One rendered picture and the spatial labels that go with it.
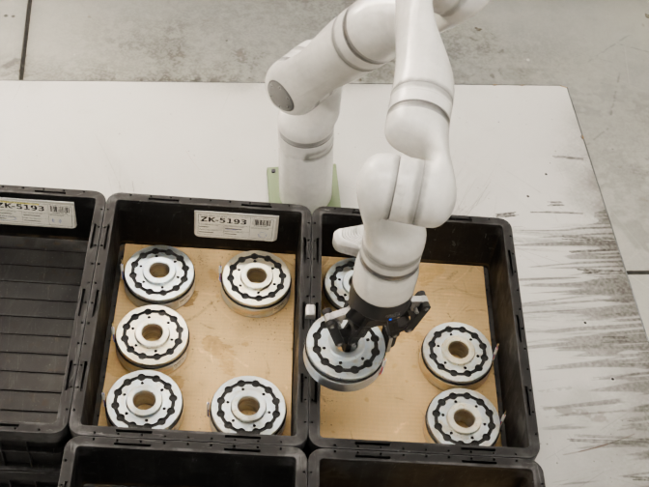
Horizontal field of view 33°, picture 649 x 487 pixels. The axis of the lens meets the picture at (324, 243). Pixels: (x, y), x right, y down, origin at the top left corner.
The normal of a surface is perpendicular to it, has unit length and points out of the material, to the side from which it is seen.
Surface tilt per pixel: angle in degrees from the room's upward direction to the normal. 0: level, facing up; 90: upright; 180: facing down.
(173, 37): 0
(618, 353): 0
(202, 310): 0
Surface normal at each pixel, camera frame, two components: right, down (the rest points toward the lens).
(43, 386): 0.10, -0.62
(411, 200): -0.07, 0.29
